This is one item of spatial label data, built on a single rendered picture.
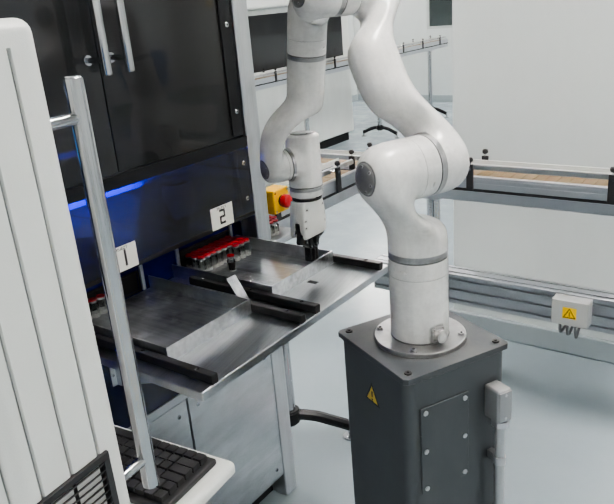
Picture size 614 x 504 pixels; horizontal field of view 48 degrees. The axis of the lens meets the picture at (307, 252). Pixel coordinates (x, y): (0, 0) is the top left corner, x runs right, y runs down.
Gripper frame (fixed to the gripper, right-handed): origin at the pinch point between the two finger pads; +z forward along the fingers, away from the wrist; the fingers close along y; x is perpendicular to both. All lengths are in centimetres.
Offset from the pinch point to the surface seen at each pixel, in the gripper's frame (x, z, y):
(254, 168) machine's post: -23.6, -19.0, -8.2
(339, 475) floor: -14, 92, -24
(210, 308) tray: -7.9, 4.2, 30.8
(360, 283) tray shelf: 16.2, 4.5, 2.6
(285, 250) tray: -13.3, 3.0, -5.7
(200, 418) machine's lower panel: -24, 43, 25
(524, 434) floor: 32, 92, -77
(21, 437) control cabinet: 32, -17, 101
